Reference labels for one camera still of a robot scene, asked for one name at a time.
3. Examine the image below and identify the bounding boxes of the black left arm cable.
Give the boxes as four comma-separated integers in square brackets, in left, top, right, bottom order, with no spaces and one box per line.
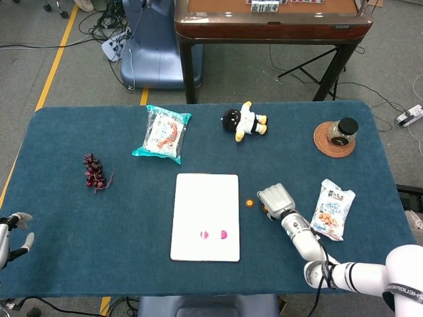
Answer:
[0,295,103,317]

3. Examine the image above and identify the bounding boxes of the grey-blue own robot base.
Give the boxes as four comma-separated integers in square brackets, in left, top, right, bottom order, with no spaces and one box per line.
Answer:
[137,293,281,317]

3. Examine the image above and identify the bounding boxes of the white rectangular board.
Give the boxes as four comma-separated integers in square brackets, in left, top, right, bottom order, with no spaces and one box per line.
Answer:
[170,173,241,263]

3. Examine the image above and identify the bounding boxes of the white power strip black plug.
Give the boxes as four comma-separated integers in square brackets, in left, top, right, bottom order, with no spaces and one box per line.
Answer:
[395,104,423,127]

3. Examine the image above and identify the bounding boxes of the brown mahjong table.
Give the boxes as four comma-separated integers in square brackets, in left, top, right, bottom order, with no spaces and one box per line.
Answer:
[174,0,374,105]

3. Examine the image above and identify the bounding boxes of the teal snack bag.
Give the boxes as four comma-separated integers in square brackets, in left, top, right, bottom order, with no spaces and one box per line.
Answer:
[131,104,192,165]

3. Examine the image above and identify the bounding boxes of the black equipment frame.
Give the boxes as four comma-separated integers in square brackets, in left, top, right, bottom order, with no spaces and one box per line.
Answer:
[396,184,423,212]

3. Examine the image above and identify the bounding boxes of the white peanut snack bag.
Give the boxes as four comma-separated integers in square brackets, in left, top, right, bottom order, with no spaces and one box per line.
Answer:
[307,178,356,242]

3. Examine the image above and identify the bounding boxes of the black chrome swivel stool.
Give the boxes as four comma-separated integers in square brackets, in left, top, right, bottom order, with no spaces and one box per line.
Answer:
[42,0,70,19]

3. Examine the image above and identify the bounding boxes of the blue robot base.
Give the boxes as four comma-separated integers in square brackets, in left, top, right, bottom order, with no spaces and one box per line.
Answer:
[120,0,204,90]

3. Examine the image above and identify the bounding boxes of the glass jar black lid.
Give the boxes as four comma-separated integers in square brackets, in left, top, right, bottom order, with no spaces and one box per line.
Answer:
[327,117,360,148]

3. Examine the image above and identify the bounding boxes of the green-faced mahjong tile row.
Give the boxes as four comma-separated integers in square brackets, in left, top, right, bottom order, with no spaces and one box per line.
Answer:
[250,1,280,13]

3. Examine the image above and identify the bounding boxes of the black-headed plush doll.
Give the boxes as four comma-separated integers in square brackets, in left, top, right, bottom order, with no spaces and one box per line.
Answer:
[221,100,268,143]

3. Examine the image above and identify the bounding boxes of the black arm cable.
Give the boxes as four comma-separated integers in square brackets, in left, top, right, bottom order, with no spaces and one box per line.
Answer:
[310,230,338,317]
[0,295,103,317]

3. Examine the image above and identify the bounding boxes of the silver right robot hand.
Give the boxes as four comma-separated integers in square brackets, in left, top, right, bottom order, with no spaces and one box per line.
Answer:
[256,183,297,221]

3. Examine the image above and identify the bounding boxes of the grey floor cable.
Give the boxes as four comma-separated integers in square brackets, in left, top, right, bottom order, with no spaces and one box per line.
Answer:
[0,32,96,50]

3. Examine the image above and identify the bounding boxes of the white cable on blue base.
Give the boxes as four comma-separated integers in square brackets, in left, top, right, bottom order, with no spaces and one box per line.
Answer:
[127,49,136,90]

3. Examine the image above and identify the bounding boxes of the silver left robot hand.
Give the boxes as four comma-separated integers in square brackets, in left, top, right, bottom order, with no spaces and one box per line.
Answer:
[0,212,36,270]

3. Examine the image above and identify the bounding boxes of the blue table cloth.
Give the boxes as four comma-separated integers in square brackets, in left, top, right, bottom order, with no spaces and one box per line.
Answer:
[0,100,423,300]

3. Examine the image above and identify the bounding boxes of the brown woven coaster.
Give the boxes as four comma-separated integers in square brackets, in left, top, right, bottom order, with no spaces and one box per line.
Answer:
[313,121,356,159]

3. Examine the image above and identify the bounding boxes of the dark red grape bunch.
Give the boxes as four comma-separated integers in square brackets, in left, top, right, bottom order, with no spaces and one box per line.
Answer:
[83,153,116,194]

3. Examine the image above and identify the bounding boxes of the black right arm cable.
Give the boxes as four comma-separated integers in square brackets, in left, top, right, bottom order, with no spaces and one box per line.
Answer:
[310,230,338,317]

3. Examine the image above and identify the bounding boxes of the black floor cable bundle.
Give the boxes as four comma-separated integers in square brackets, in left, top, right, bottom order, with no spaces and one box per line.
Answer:
[77,0,133,46]

